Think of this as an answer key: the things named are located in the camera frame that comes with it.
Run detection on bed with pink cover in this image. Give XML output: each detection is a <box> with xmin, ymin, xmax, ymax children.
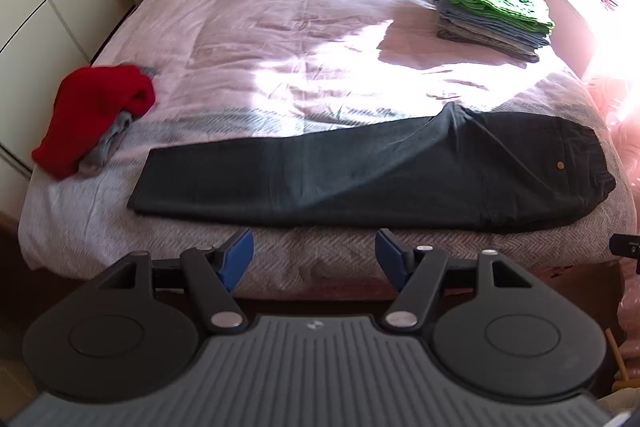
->
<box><xmin>18</xmin><ymin>0</ymin><xmax>638</xmax><ymax>303</ymax></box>

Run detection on grey garment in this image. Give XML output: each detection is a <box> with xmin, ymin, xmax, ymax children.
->
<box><xmin>78</xmin><ymin>67</ymin><xmax>160</xmax><ymax>178</ymax></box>

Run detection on white wardrobe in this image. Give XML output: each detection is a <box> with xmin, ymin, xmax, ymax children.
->
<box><xmin>0</xmin><ymin>0</ymin><xmax>137</xmax><ymax>180</ymax></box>

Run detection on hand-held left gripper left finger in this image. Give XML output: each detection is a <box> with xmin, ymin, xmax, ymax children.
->
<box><xmin>93</xmin><ymin>228</ymin><xmax>254</xmax><ymax>334</ymax></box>

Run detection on stack of folded clothes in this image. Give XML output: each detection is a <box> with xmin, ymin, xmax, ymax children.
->
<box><xmin>431</xmin><ymin>0</ymin><xmax>551</xmax><ymax>64</ymax></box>

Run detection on dark grey pants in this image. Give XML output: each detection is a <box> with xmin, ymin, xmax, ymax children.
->
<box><xmin>127</xmin><ymin>102</ymin><xmax>616</xmax><ymax>235</ymax></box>

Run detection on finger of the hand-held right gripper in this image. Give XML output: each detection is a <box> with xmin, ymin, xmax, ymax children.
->
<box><xmin>609</xmin><ymin>234</ymin><xmax>640</xmax><ymax>277</ymax></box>

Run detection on red garment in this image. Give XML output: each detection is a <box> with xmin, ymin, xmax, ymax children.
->
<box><xmin>31</xmin><ymin>65</ymin><xmax>156</xmax><ymax>180</ymax></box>

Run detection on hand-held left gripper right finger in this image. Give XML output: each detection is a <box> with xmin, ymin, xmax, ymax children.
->
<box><xmin>375</xmin><ymin>228</ymin><xmax>539</xmax><ymax>332</ymax></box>

